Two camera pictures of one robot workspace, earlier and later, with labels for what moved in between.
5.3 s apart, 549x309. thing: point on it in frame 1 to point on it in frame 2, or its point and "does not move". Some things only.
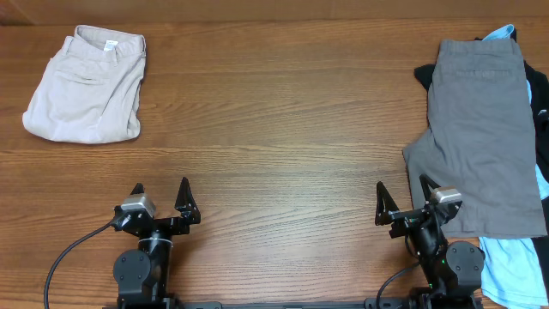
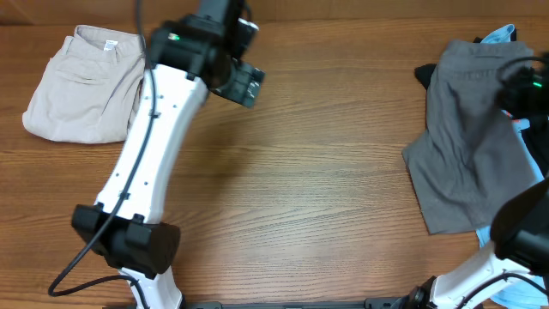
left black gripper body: [170, 227] to [239, 87]
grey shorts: [480, 140] does not move
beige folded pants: [89, 89] does not move
